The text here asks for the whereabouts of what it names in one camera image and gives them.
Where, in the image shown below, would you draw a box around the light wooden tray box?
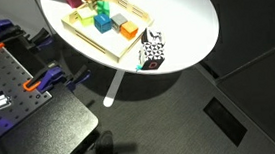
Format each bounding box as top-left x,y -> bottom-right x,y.
59,0 -> 158,68

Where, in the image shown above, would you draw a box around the small plain orange block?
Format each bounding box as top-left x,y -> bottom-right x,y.
119,20 -> 140,41

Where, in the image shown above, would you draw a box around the grey toy block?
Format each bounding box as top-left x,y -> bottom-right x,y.
109,12 -> 130,34

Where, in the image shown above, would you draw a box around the blue toy block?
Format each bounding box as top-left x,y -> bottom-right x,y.
93,12 -> 113,35

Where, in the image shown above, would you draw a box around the green toy block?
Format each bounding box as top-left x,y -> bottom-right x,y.
95,0 -> 112,18

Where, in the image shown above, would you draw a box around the lime yellow toy block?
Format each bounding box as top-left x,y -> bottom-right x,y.
75,5 -> 99,27

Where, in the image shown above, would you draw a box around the white table base legs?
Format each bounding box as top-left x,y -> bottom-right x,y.
100,68 -> 129,108

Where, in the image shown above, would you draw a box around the black and white patterned cube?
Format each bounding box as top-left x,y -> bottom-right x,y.
132,25 -> 169,73

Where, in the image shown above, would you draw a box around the black shoe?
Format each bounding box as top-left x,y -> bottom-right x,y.
88,129 -> 118,154

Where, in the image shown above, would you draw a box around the black robot stand platform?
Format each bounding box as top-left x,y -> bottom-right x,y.
0,0 -> 102,154

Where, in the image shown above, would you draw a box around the dark rectangular floor hatch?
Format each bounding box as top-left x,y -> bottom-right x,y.
202,94 -> 250,150

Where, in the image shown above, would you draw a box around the black perforated breadboard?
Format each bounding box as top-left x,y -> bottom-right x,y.
0,41 -> 57,148

